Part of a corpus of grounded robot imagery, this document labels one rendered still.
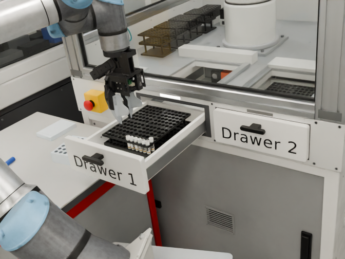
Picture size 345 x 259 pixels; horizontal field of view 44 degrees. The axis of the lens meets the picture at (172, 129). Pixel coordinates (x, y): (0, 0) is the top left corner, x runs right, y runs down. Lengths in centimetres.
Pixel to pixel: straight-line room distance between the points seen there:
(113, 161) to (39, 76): 95
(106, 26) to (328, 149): 66
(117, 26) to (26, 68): 96
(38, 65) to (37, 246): 130
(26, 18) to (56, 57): 118
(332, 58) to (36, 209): 75
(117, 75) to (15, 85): 90
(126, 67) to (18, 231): 50
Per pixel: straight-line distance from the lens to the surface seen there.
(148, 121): 135
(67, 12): 95
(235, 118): 127
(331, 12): 109
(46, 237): 83
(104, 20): 108
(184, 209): 166
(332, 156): 123
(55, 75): 210
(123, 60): 111
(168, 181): 163
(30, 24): 93
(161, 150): 120
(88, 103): 158
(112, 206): 148
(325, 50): 112
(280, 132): 123
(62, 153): 148
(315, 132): 121
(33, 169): 152
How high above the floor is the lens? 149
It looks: 28 degrees down
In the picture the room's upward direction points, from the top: 7 degrees counter-clockwise
